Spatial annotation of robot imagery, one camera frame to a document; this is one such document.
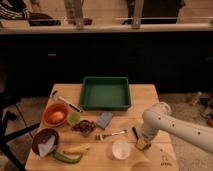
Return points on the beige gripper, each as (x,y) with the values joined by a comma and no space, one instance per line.
(143,143)

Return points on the brown black board eraser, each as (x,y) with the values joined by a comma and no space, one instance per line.
(135,133)

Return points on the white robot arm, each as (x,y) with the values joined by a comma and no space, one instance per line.
(159,117)

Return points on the green plastic tray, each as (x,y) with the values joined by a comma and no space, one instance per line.
(105,93)

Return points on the white round cup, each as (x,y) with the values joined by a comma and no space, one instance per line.
(121,149)

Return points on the blue sponge block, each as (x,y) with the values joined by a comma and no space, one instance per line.
(104,119)

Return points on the dark grape bunch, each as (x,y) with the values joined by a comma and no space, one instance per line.
(84,126)

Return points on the yellow corn cob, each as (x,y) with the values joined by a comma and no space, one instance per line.
(77,149)

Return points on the light green cup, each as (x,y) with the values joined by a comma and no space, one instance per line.
(73,118)

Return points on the green chili pepper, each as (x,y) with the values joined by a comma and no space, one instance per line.
(60,157)

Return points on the orange egg-shaped ball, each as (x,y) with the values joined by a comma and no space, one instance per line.
(56,117)

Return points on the orange bowl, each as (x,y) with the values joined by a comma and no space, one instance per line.
(55,107)

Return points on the dark purple bowl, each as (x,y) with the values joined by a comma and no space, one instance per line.
(40,135)

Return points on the white folded paper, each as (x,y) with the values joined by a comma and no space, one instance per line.
(45,145)

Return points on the red bowl on counter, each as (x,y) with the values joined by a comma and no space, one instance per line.
(88,21)

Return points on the black tablet on counter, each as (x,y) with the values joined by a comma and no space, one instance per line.
(44,22)

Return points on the person in striped jacket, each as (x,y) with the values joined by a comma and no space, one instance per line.
(18,10)

